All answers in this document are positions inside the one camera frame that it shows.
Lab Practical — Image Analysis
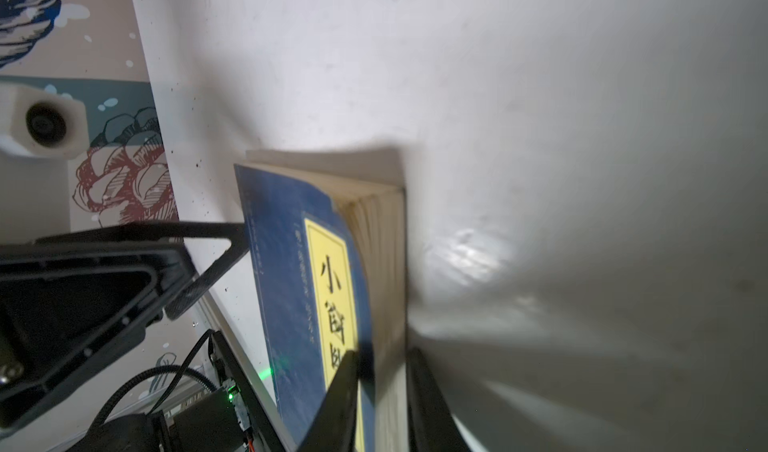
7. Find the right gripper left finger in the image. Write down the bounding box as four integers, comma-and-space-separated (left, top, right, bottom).
297, 351, 359, 452

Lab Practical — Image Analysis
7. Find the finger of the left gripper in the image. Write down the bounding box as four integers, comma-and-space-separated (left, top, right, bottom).
35, 221, 249, 320
1, 242, 196, 434

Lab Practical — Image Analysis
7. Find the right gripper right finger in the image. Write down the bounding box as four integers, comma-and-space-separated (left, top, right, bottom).
406, 348, 470, 452

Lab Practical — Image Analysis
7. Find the blue book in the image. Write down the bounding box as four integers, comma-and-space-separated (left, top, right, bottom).
235, 163, 408, 451

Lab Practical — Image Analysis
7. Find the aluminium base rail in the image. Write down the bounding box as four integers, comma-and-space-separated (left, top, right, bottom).
197, 294, 296, 451

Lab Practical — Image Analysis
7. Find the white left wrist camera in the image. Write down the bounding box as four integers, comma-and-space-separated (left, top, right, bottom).
1, 82, 90, 160

